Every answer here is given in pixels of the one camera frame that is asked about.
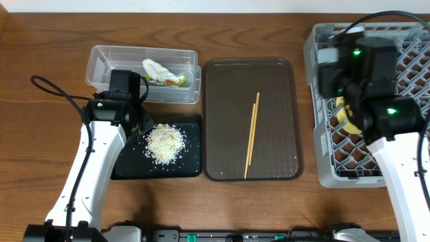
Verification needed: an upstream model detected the rice food waste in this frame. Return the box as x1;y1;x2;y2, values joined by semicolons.
144;124;186;165

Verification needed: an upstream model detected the white tissue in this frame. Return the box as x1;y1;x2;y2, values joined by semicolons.
142;58;177;81

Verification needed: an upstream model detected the yellow plate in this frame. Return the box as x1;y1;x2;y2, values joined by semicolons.
336;97;361;134

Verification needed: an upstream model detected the green snack wrapper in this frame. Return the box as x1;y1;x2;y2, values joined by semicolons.
144;74;187;87

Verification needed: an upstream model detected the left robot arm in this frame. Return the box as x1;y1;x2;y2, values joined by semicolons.
23;70;154;241

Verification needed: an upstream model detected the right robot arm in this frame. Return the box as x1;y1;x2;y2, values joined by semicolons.
318;33;429;241

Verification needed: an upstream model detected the grey dishwasher rack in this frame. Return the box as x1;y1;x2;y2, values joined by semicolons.
303;22;429;188

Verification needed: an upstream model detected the black bin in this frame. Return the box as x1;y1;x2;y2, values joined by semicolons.
111;114;202;180

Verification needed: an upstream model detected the clear plastic bin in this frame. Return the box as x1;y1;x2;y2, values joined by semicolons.
85;45;198;91

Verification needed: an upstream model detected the wooden chopstick left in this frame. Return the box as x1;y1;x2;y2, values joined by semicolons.
244;103;256;179

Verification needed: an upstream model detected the wooden chopstick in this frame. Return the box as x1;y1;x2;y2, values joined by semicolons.
244;103;256;179
248;92;260;166

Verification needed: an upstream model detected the brown tray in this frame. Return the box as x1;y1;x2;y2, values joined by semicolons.
204;58;303;182

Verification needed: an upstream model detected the wooden chopstick right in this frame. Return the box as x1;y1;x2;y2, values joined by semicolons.
248;92;260;166

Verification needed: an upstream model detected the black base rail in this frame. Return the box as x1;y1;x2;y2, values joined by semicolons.
144;228;400;242

